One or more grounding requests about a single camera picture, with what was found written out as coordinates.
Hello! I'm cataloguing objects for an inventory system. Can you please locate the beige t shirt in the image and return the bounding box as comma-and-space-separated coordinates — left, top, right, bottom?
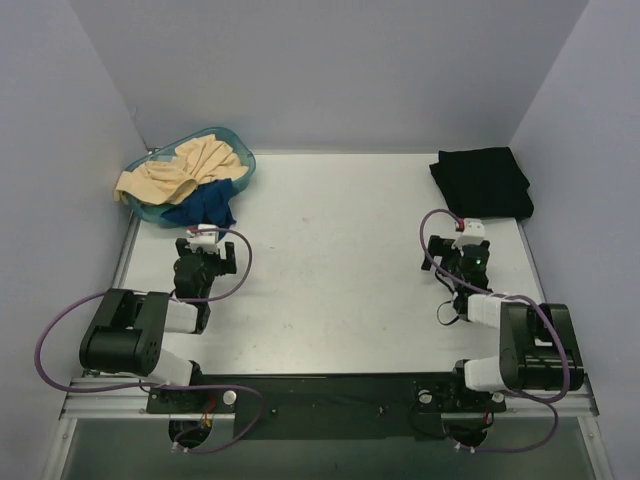
113, 134, 249, 206

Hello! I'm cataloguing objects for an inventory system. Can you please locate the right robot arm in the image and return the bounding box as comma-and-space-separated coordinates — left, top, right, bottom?
421, 235, 585, 409

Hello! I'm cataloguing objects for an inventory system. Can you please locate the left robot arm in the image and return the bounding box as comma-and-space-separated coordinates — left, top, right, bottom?
79, 234, 237, 412

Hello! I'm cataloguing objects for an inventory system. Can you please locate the blue t shirt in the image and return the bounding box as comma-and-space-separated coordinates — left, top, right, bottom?
161, 179, 236, 228

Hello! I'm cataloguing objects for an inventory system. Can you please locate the black folded t shirt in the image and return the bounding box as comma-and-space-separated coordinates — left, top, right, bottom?
429, 147, 534, 220

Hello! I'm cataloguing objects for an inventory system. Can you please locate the teal plastic basket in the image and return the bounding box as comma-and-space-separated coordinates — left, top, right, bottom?
116, 127, 256, 228

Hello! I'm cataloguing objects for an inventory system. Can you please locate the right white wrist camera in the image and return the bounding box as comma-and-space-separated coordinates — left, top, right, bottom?
454, 218, 485, 249

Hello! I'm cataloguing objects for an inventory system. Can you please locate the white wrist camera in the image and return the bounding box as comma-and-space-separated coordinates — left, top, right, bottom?
187, 224, 219, 246
454, 218, 485, 249

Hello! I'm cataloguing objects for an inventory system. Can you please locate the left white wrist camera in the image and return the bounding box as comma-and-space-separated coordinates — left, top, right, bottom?
187, 224, 219, 246

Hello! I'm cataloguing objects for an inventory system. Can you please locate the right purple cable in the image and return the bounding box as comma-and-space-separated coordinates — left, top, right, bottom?
418, 208, 576, 454

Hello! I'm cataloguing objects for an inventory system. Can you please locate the aluminium frame rail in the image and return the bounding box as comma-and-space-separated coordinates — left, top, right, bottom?
60, 376, 599, 420

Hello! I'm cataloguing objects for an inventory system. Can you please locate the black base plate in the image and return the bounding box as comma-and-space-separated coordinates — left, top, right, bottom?
146, 372, 506, 440

